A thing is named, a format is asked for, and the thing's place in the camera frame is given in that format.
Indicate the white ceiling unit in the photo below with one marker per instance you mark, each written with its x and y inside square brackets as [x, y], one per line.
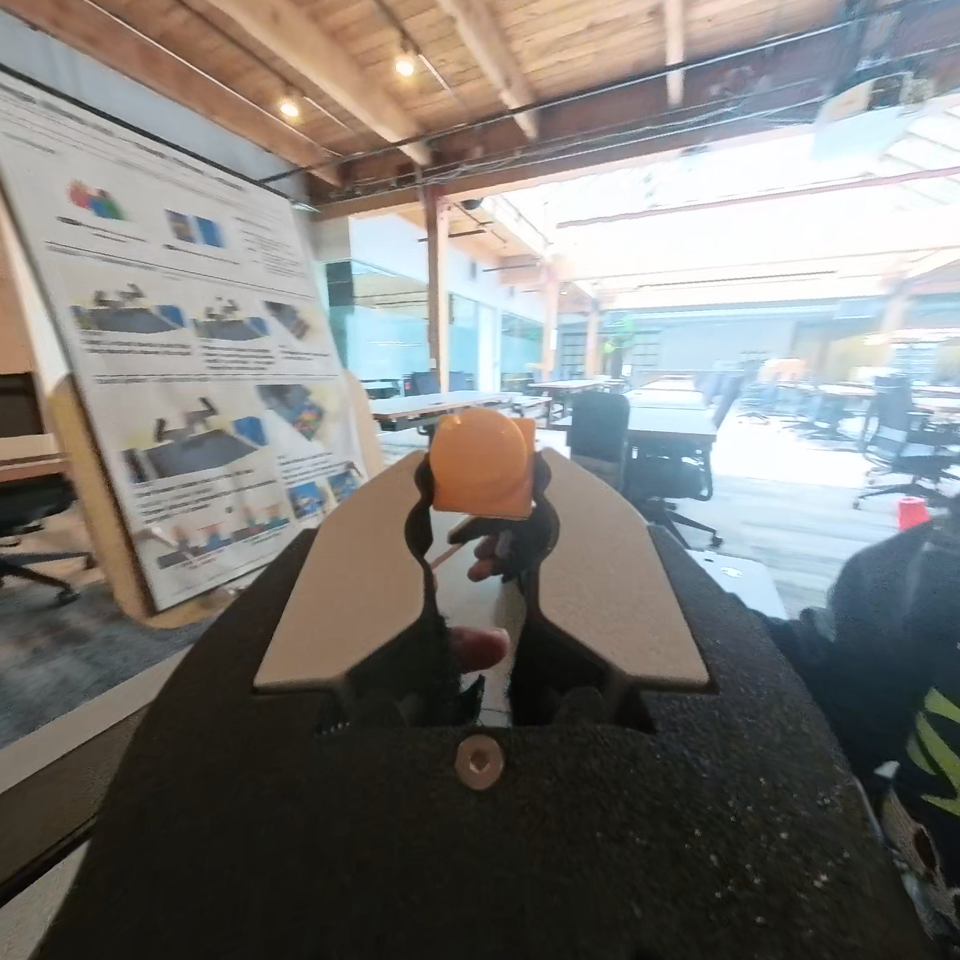
[862, 112]

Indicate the silver closed laptop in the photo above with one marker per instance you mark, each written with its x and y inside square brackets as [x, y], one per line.
[739, 585]

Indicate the yellow block tower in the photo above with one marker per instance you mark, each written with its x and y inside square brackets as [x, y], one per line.
[480, 465]

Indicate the ceiling spot lamp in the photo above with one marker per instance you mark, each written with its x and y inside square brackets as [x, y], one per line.
[405, 66]
[289, 107]

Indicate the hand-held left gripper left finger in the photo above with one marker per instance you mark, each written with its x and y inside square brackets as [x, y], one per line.
[352, 585]

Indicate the orange traffic cone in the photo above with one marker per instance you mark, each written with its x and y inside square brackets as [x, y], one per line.
[913, 516]

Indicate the instruction poster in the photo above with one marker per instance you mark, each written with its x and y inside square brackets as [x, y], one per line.
[187, 375]

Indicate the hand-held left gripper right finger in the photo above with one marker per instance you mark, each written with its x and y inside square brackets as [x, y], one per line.
[622, 592]

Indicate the person's left hand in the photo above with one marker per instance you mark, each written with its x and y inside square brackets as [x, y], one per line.
[480, 649]

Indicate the wooden desk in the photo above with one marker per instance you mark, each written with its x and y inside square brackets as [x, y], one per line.
[442, 405]
[667, 420]

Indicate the person's right hand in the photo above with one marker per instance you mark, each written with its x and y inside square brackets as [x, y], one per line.
[486, 559]

